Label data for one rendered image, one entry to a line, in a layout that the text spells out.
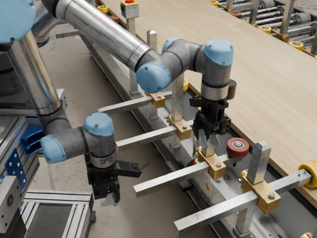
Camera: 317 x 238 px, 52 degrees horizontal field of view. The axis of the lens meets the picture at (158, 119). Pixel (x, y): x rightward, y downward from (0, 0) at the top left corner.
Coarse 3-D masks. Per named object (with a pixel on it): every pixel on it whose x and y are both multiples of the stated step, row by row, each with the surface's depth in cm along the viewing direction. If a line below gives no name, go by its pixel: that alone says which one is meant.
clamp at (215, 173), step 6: (198, 150) 125; (204, 156) 121; (210, 156) 121; (216, 156) 121; (210, 162) 119; (216, 162) 119; (222, 162) 119; (210, 168) 118; (216, 168) 117; (222, 168) 117; (210, 174) 120; (216, 174) 117; (222, 174) 119
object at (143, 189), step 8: (224, 160) 121; (232, 160) 123; (240, 160) 125; (184, 168) 118; (192, 168) 118; (200, 168) 118; (208, 168) 119; (168, 176) 115; (176, 176) 115; (184, 176) 116; (192, 176) 118; (144, 184) 112; (152, 184) 112; (160, 184) 112; (168, 184) 114; (136, 192) 109; (144, 192) 111
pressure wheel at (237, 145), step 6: (234, 138) 124; (240, 138) 124; (228, 144) 121; (234, 144) 122; (240, 144) 121; (246, 144) 121; (228, 150) 121; (234, 150) 119; (240, 150) 119; (246, 150) 119; (234, 156) 120; (240, 156) 120
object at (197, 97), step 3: (195, 96) 103; (198, 96) 103; (189, 99) 104; (192, 99) 102; (195, 99) 100; (198, 99) 98; (192, 102) 102; (195, 102) 100; (198, 102) 99; (201, 102) 97; (192, 105) 103; (195, 105) 101; (198, 105) 99; (201, 105) 97; (204, 105) 95
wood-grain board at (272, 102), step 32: (160, 0) 264; (192, 0) 264; (160, 32) 211; (192, 32) 211; (224, 32) 210; (256, 32) 210; (256, 64) 174; (288, 64) 174; (256, 96) 149; (288, 96) 149; (256, 128) 130; (288, 128) 130; (288, 160) 115
